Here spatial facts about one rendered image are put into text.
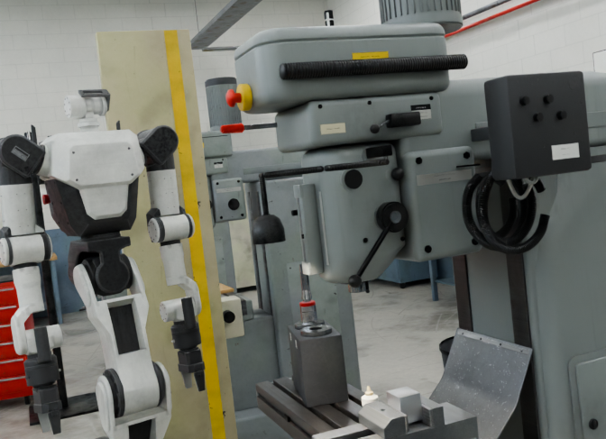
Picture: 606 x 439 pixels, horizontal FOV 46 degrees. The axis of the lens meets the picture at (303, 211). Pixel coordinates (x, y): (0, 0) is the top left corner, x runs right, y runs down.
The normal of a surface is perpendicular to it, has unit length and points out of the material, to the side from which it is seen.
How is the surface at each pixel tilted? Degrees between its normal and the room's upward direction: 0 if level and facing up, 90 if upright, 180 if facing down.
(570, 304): 88
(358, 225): 90
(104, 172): 90
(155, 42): 90
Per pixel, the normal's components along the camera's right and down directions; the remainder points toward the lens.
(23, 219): 0.58, 0.01
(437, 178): 0.37, 0.01
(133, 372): 0.47, -0.42
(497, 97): -0.92, 0.12
